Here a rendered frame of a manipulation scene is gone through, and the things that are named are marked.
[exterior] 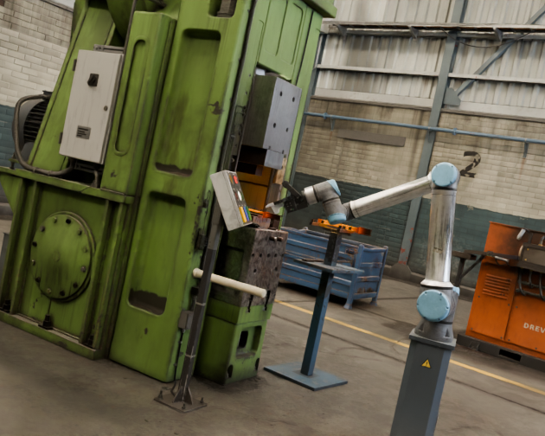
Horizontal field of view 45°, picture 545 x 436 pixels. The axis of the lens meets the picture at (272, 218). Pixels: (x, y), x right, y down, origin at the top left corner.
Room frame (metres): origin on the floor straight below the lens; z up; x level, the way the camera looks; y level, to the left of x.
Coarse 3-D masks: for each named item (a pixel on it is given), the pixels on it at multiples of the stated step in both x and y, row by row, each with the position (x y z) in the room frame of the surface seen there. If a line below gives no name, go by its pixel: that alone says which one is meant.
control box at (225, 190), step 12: (216, 180) 3.15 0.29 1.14; (228, 180) 3.15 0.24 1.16; (216, 192) 3.15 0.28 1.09; (228, 192) 3.14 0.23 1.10; (240, 192) 3.39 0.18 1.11; (228, 204) 3.14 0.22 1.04; (240, 204) 3.27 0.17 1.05; (228, 216) 3.14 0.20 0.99; (240, 216) 3.14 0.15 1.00; (228, 228) 3.14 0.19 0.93
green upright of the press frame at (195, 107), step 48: (192, 0) 3.75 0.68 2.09; (240, 0) 3.58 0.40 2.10; (192, 48) 3.78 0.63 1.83; (240, 48) 3.61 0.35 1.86; (192, 96) 3.74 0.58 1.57; (240, 96) 3.69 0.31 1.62; (192, 144) 3.70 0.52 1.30; (144, 192) 3.76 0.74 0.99; (192, 192) 3.59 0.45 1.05; (144, 240) 3.78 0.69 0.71; (192, 240) 3.56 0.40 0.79; (144, 288) 3.76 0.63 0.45; (144, 336) 3.66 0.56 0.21
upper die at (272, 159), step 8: (240, 152) 3.84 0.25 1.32; (248, 152) 3.82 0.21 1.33; (256, 152) 3.79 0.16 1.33; (264, 152) 3.76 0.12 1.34; (272, 152) 3.82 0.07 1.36; (240, 160) 3.84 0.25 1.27; (248, 160) 3.81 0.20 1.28; (256, 160) 3.78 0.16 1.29; (264, 160) 3.76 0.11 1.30; (272, 160) 3.83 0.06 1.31; (280, 160) 3.91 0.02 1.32; (272, 168) 3.90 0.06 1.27; (280, 168) 3.92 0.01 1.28
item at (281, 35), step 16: (272, 0) 3.80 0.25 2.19; (288, 0) 3.94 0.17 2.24; (272, 16) 3.84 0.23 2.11; (288, 16) 3.97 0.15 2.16; (304, 16) 4.12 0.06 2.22; (272, 32) 3.87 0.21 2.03; (288, 32) 4.01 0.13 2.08; (272, 48) 3.90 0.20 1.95; (288, 48) 4.05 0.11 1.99; (272, 64) 3.91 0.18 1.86; (288, 64) 4.06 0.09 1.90
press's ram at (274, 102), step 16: (256, 80) 3.78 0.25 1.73; (272, 80) 3.73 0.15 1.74; (256, 96) 3.77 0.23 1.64; (272, 96) 3.72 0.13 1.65; (288, 96) 3.85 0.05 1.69; (256, 112) 3.76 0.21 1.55; (272, 112) 3.74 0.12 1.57; (288, 112) 3.89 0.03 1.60; (256, 128) 3.75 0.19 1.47; (272, 128) 3.77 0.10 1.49; (288, 128) 3.92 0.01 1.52; (256, 144) 3.74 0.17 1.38; (272, 144) 3.80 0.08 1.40; (288, 144) 3.95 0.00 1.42
